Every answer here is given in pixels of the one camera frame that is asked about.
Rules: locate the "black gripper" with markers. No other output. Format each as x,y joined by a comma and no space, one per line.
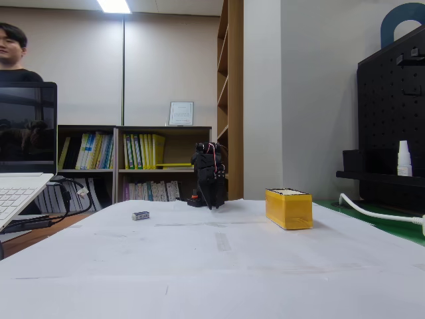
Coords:
208,175

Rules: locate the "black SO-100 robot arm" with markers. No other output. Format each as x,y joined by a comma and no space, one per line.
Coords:
207,159

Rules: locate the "yellow rectangular box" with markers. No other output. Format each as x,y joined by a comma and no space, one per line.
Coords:
288,211

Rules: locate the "flat yellow folder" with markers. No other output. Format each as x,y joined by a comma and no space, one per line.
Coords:
174,164

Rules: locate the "low bookshelf with black top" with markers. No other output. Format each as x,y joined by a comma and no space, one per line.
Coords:
179,149

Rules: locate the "white paper table cover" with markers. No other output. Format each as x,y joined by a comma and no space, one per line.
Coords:
212,266

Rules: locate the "framed certificate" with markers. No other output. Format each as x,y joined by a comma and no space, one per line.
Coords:
181,113

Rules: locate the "tall wooden bookshelf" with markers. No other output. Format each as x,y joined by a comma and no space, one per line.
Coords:
235,99

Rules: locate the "small black box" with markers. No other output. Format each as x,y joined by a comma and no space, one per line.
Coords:
353,161

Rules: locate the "slanted yellow book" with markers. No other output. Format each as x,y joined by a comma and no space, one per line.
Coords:
64,153

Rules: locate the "black pegboard shelf tray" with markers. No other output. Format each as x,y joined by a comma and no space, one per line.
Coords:
378,177

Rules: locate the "green desk mat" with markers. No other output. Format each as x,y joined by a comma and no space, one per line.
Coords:
391,229

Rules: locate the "black USB hub adapter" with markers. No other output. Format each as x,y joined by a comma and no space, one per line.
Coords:
28,224

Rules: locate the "black pegboard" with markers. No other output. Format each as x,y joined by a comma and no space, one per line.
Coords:
388,116

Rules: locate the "white plastic dropper bottle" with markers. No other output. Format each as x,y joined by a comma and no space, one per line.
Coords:
404,163

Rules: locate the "white laptop with dark screen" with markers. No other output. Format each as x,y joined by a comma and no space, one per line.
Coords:
26,133

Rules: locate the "ceiling light panel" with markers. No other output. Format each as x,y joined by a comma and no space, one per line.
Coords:
113,6

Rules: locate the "white power strip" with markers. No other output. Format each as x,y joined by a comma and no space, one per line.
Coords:
423,226

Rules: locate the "small black pegboard hook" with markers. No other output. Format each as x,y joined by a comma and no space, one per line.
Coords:
411,91

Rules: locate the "blue arch-shaped board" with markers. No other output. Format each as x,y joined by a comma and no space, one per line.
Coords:
386,26

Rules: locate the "person in black shirt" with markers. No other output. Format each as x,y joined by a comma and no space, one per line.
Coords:
15,50

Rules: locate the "low bookshelf with grey frame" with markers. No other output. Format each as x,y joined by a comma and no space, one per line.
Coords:
86,171

